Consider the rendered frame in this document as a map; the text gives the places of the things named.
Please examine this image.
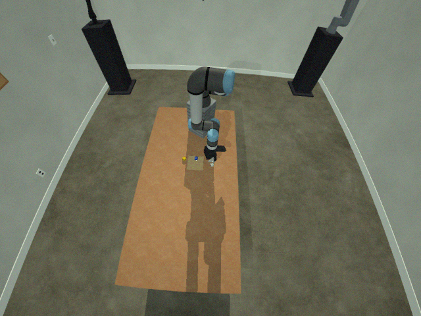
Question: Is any tan square mat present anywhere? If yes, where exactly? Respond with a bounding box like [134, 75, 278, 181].
[187, 155, 204, 171]

